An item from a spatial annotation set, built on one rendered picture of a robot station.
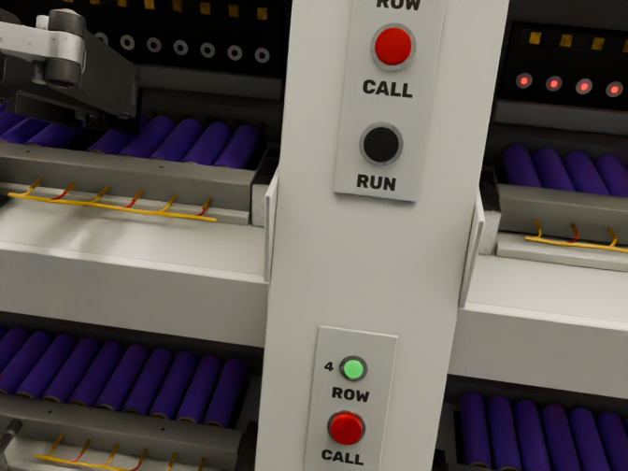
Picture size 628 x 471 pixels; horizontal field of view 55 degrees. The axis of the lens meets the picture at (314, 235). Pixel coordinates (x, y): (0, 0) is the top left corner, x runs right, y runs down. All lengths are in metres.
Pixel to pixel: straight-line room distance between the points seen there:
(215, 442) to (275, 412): 0.11
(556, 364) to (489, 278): 0.05
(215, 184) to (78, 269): 0.09
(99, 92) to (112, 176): 0.10
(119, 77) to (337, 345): 0.17
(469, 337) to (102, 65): 0.21
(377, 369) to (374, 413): 0.02
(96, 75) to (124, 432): 0.26
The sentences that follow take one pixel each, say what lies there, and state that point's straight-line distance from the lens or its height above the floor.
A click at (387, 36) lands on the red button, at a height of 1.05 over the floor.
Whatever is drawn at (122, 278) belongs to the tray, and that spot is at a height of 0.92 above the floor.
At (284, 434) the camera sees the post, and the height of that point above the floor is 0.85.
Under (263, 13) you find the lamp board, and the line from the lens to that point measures 0.46.
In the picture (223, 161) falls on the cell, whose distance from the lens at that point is 0.38.
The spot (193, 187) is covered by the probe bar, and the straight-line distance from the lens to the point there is 0.36.
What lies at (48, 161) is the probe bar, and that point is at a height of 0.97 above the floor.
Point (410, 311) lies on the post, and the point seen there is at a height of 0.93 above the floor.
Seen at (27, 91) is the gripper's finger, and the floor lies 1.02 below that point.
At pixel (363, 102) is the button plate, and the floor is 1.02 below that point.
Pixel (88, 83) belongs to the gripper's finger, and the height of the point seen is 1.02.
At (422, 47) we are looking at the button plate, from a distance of 0.29.
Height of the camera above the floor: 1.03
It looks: 15 degrees down
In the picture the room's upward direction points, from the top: 6 degrees clockwise
